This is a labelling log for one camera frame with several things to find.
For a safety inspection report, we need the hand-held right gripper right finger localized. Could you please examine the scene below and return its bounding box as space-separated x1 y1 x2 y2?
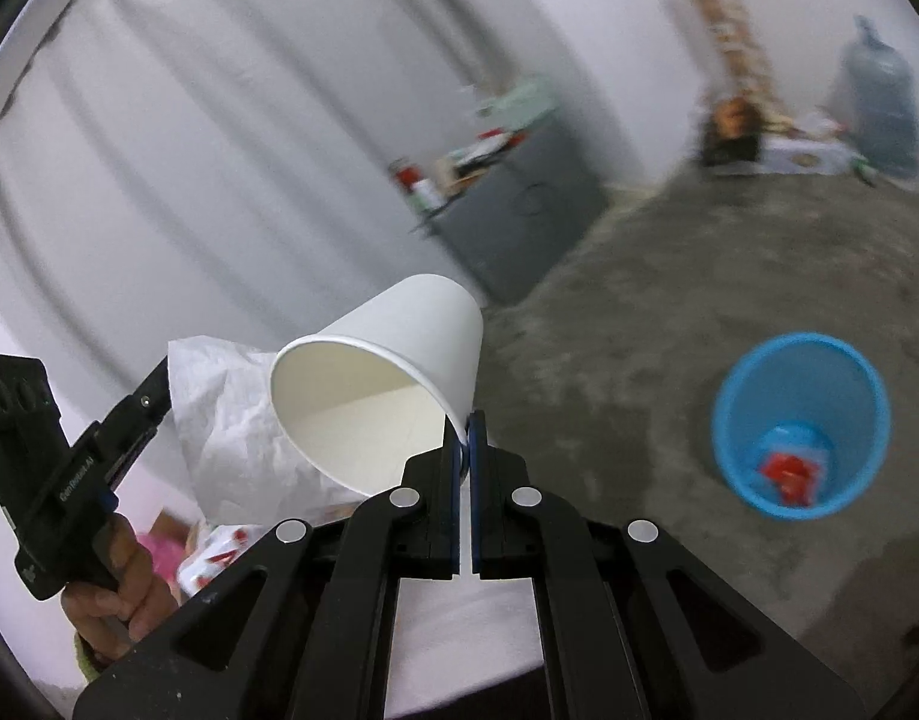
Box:
466 410 860 720

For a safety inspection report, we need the red and white packet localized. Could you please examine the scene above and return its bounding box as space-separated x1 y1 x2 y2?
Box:
470 131 528 162

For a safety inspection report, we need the long wall hanging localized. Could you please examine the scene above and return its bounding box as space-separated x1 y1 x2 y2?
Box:
658 0 777 102

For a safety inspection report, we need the white curtain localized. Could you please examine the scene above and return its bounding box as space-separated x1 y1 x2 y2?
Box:
0 0 505 481

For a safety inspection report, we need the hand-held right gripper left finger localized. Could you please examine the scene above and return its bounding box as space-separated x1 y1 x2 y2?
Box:
73 441 464 720

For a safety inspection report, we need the person's left hand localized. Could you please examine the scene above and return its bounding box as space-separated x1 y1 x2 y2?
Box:
61 514 179 662

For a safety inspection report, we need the blue plastic bin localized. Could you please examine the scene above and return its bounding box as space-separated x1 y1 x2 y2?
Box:
712 332 893 523

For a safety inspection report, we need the grey metal cabinet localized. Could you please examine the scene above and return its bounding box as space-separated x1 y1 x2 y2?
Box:
410 118 610 307

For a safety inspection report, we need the white packet with red print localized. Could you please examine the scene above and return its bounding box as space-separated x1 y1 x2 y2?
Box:
177 521 270 602

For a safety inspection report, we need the pale green box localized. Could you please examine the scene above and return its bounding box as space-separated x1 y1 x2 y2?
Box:
489 75 562 130

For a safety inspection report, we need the large blue water jug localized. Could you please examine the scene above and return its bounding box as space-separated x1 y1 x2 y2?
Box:
834 15 919 182

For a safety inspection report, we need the white tissue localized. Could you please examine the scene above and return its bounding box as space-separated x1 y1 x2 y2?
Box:
166 337 355 527

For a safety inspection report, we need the red wrapper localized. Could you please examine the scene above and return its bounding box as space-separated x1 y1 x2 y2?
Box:
759 424 833 505

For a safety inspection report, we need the white cardboard box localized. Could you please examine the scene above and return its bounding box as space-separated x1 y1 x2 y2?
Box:
761 131 867 176

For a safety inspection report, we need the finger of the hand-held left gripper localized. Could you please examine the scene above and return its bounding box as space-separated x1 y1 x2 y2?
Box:
95 356 171 437
103 412 173 500

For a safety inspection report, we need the pink packet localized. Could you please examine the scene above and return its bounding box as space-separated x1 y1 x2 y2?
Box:
135 525 199 580

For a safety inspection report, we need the dark bag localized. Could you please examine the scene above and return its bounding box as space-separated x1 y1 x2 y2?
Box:
698 94 768 167

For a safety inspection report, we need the white paper cup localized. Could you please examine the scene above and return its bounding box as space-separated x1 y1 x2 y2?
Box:
269 274 484 497

